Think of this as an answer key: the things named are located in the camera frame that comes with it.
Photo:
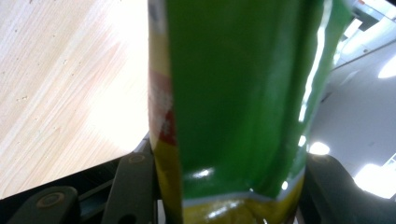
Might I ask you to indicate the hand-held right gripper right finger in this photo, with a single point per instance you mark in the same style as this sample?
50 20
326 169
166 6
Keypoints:
330 196

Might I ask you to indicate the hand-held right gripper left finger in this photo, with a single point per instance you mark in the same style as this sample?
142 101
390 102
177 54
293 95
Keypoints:
134 193

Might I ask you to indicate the yellow and green spout pouch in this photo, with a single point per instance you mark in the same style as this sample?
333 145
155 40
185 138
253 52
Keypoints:
236 102

